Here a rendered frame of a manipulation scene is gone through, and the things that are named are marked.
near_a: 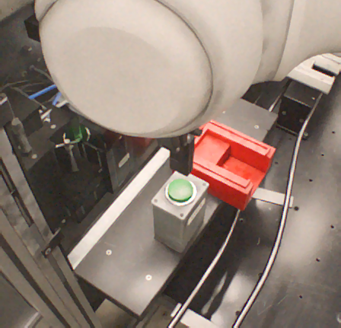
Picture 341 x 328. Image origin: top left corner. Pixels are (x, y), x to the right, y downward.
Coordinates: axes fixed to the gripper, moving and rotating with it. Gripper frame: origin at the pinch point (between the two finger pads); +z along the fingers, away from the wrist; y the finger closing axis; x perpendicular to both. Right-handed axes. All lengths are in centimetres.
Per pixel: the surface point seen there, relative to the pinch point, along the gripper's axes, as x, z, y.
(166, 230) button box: -0.1, 15.6, 3.8
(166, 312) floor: -10, 112, -10
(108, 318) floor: -27, 112, 5
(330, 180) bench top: 21, 44, -46
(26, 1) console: -9.5, -25.5, 11.1
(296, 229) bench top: 18, 44, -27
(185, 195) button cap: 1.2, 8.5, 0.5
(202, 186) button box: 2.2, 9.5, -3.0
